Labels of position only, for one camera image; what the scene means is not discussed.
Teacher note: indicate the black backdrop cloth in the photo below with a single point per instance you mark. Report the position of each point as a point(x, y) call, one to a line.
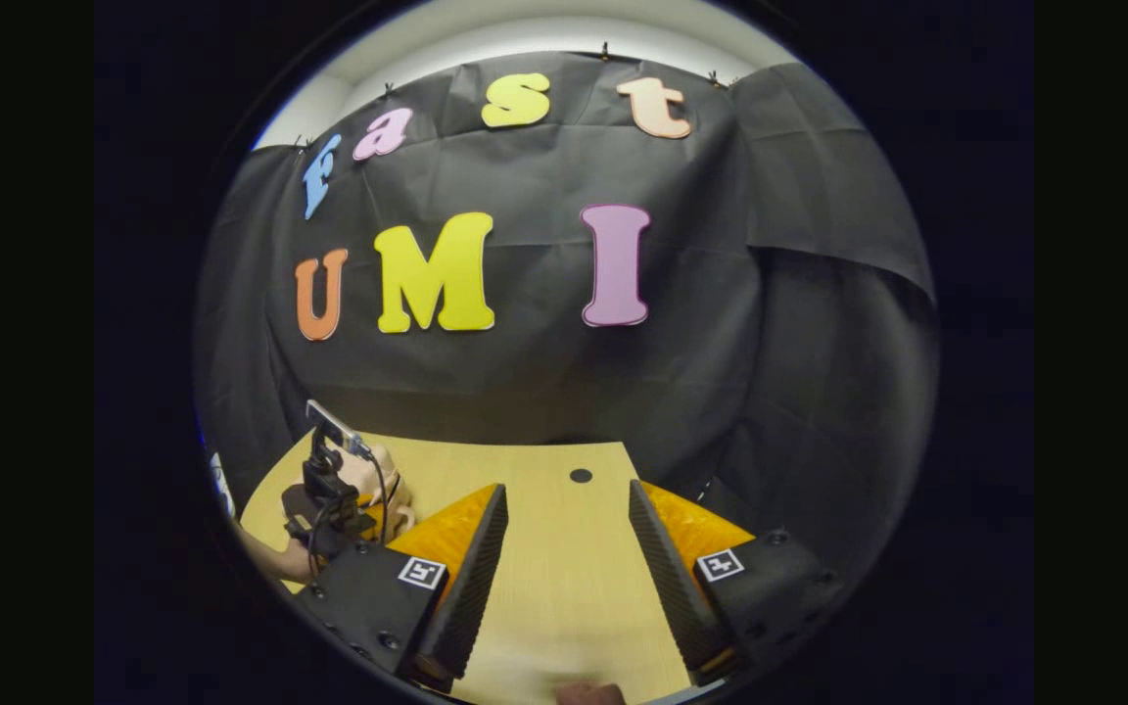
point(525, 382)

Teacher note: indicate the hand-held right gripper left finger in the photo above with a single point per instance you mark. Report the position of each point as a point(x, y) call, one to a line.
point(471, 587)

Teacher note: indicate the black table grommet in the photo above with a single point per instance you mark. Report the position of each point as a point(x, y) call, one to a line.
point(581, 475)

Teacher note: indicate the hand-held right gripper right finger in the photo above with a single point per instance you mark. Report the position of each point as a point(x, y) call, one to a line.
point(677, 597)

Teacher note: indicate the white equipment with black parts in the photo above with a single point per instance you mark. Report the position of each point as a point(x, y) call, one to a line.
point(221, 485)

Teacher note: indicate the pink hard-shell suitcase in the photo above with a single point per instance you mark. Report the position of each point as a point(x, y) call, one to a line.
point(373, 475)

